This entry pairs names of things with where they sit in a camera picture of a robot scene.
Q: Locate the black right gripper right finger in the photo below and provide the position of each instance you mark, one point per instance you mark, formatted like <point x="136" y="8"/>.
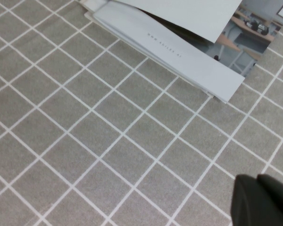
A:
<point x="276" y="202"/>

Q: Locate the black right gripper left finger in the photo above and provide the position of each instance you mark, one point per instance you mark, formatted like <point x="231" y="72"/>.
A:
<point x="244" y="202"/>

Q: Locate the white robot catalogue book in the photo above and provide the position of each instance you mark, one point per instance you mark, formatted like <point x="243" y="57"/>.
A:
<point x="191" y="16"/>

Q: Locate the closed book with office photo cover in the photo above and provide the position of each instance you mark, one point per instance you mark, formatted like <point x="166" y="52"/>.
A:
<point x="202" y="68"/>

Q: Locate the grey white-grid tablecloth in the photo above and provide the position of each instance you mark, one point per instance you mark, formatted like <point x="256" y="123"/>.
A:
<point x="108" y="141"/>

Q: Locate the white booklet stack under books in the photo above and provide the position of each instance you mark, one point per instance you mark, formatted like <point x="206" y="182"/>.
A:
<point x="89" y="5"/>

